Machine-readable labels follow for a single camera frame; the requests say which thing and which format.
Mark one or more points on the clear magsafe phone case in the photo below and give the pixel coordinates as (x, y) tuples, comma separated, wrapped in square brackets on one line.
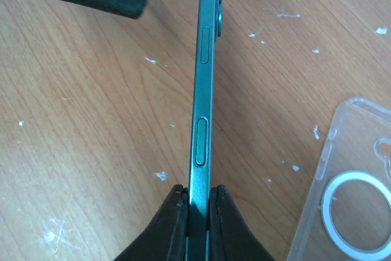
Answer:
[(346, 215)]

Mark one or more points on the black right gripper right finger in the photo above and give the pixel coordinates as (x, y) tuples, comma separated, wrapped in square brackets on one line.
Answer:
[(230, 237)]

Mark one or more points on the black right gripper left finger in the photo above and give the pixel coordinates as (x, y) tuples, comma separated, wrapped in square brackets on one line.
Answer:
[(165, 236)]

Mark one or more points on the teal phone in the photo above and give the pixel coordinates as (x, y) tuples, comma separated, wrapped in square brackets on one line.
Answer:
[(209, 27)]

